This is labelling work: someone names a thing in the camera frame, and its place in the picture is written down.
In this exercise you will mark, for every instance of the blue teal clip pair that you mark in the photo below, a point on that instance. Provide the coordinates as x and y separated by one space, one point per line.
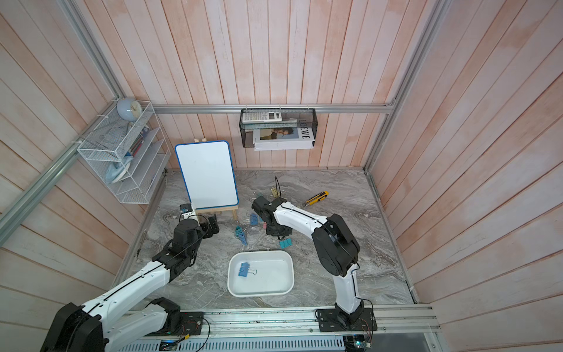
241 235

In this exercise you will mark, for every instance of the black mesh wall basket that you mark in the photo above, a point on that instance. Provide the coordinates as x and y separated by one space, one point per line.
291 118

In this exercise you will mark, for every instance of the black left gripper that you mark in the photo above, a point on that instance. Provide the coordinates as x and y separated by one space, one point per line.
208 232

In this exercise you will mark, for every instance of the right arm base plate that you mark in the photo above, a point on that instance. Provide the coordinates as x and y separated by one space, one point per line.
337 320

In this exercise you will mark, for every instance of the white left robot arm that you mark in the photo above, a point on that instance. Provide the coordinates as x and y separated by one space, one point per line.
105 323

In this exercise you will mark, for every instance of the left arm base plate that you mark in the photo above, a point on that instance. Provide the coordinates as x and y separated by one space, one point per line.
181 323

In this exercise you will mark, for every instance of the blue framed whiteboard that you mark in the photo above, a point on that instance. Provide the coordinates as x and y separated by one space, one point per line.
185 156

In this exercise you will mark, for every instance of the white wire shelf rack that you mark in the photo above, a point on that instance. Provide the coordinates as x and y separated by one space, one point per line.
129 158

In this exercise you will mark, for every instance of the white book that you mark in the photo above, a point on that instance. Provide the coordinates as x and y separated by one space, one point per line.
283 139

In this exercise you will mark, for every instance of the aluminium rail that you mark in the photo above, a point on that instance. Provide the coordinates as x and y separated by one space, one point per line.
304 321

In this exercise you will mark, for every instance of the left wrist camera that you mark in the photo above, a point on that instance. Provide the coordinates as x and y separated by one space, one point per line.
186 210

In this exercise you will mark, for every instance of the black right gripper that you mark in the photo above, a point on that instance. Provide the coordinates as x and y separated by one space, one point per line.
284 233

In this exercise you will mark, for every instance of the teal binder clip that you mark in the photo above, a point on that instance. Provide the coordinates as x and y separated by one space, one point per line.
285 243

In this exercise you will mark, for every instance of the white plastic storage box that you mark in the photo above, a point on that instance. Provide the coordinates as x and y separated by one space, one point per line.
275 274

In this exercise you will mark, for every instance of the yellow black utility knife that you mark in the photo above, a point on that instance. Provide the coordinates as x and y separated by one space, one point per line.
315 199

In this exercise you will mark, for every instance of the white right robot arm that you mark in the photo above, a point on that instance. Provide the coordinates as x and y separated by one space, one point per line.
335 244

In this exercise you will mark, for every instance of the white calculator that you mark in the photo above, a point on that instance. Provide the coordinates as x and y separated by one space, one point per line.
255 117

